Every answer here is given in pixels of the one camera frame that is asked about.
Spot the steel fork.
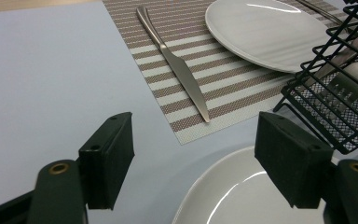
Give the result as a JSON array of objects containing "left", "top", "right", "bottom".
[
  {"left": 304, "top": 73, "right": 358, "bottom": 125},
  {"left": 295, "top": 0, "right": 355, "bottom": 32}
]

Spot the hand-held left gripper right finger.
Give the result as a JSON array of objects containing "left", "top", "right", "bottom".
[{"left": 254, "top": 110, "right": 336, "bottom": 210}]

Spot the striped woven placemat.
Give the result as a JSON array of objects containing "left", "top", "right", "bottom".
[{"left": 102, "top": 0, "right": 358, "bottom": 146}]

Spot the black wire basket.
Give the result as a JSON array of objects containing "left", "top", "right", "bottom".
[{"left": 273, "top": 0, "right": 358, "bottom": 156}]

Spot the white round plate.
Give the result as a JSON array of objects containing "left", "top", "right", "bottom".
[
  {"left": 171, "top": 145, "right": 343, "bottom": 224},
  {"left": 204, "top": 0, "right": 334, "bottom": 74}
]

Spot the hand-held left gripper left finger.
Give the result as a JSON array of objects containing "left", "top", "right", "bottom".
[{"left": 77, "top": 111, "right": 136, "bottom": 211}]

